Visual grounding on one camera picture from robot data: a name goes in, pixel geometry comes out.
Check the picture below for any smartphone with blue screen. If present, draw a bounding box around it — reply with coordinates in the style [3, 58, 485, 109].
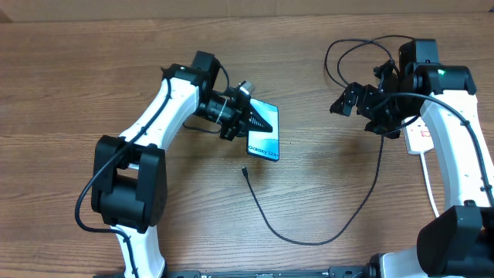
[246, 99, 279, 161]

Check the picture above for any black USB charging cable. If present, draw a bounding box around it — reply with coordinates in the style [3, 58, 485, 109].
[241, 35, 416, 246]

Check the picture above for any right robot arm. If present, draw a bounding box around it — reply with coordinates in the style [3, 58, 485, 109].
[330, 39, 493, 277]

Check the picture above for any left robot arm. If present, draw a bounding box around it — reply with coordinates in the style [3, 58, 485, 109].
[87, 51, 279, 277]

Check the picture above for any white power strip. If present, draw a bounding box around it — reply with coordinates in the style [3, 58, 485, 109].
[402, 117, 434, 154]

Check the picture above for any white power strip cord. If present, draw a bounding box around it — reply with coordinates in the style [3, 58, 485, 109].
[418, 151, 441, 219]

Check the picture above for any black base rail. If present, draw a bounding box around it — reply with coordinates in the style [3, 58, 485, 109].
[163, 253, 384, 278]

